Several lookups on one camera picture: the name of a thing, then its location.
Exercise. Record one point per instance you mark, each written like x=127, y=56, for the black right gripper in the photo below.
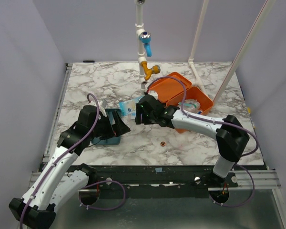
x=142, y=114

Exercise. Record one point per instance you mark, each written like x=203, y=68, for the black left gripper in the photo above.
x=119, y=128

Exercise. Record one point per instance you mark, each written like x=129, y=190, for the blue white wipe packet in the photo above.
x=133, y=115

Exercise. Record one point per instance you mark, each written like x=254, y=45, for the blue cotton swab bag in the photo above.
x=129, y=106

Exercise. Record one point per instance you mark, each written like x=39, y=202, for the orange medicine kit box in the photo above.
x=173, y=90

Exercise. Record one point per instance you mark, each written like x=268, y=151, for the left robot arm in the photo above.
x=37, y=208

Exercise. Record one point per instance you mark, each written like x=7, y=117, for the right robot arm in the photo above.
x=230, y=136

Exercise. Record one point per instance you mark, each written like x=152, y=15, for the teal divided tray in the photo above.
x=110, y=141

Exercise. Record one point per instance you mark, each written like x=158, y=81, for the yellow faucet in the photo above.
x=149, y=71

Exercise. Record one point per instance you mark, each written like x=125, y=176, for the blue faucet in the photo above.
x=145, y=38

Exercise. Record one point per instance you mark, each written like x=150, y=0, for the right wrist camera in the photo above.
x=154, y=94

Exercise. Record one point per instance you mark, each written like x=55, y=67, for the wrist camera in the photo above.
x=154, y=94
x=102, y=106

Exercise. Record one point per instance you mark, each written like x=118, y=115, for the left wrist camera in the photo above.
x=102, y=106

